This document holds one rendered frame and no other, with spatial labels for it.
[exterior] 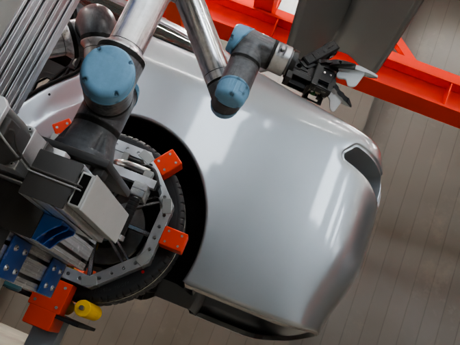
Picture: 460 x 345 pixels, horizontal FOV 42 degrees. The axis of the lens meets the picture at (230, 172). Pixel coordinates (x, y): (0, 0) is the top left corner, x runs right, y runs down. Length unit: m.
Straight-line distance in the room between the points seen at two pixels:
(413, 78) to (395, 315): 3.13
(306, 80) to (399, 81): 3.74
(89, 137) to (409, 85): 4.01
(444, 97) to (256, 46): 3.85
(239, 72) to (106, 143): 0.35
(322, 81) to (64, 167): 0.65
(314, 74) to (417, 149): 6.50
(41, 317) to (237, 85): 1.16
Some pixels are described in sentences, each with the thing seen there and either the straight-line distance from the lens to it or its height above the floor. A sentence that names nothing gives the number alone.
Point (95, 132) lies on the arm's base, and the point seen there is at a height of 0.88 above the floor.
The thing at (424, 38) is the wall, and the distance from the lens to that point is 8.65.
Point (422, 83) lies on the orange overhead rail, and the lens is 5.21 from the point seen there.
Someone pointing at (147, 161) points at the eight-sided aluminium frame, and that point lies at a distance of 2.23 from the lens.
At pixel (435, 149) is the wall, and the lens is 7.95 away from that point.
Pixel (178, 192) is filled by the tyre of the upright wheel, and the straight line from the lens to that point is 2.28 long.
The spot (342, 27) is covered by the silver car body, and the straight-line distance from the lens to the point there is 4.45.
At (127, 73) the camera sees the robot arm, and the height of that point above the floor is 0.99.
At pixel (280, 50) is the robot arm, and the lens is 1.43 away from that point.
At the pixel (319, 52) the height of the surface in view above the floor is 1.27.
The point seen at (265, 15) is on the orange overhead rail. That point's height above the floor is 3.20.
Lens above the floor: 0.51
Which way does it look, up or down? 17 degrees up
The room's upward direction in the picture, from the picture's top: 22 degrees clockwise
